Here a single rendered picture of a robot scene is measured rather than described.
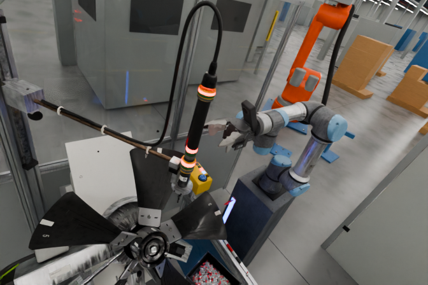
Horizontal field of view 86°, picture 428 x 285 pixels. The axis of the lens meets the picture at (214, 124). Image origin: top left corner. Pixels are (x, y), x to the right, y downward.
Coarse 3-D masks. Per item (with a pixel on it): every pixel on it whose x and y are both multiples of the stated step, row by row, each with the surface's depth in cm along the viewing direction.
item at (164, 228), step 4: (168, 220) 94; (172, 220) 95; (160, 224) 91; (164, 224) 92; (168, 224) 93; (172, 224) 93; (160, 228) 90; (164, 228) 90; (168, 228) 91; (172, 228) 92; (176, 228) 92; (164, 232) 89; (168, 232) 90; (172, 232) 90; (176, 232) 91; (168, 236) 88; (172, 236) 89; (176, 236) 90; (180, 236) 90; (172, 240) 87
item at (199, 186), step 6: (198, 162) 143; (198, 168) 139; (192, 174) 133; (198, 174) 135; (204, 174) 136; (192, 180) 133; (198, 180) 131; (210, 180) 133; (198, 186) 129; (204, 186) 133; (198, 192) 133
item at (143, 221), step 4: (140, 208) 87; (144, 208) 87; (140, 212) 87; (144, 212) 87; (148, 212) 87; (152, 212) 86; (156, 212) 86; (160, 212) 86; (140, 216) 87; (144, 216) 87; (152, 216) 86; (156, 216) 86; (160, 216) 85; (140, 220) 87; (144, 220) 86; (148, 220) 86; (152, 220) 86; (156, 220) 85; (140, 224) 87; (144, 224) 86; (148, 224) 86; (152, 224) 86; (156, 224) 85
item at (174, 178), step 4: (172, 160) 71; (180, 160) 72; (172, 164) 71; (176, 164) 70; (172, 168) 72; (176, 168) 71; (172, 172) 72; (176, 172) 71; (172, 176) 73; (176, 176) 73; (172, 180) 74; (176, 180) 75; (172, 184) 74; (176, 184) 75; (188, 184) 76; (192, 184) 76; (172, 188) 74; (176, 188) 74; (180, 188) 74; (184, 188) 74; (188, 188) 75; (176, 192) 73; (180, 192) 73; (184, 192) 73; (188, 192) 74
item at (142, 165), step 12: (132, 156) 89; (156, 156) 89; (180, 156) 90; (132, 168) 89; (144, 168) 88; (156, 168) 88; (168, 168) 88; (144, 180) 88; (156, 180) 87; (168, 180) 88; (144, 192) 87; (156, 192) 87; (168, 192) 87; (144, 204) 87; (156, 204) 86
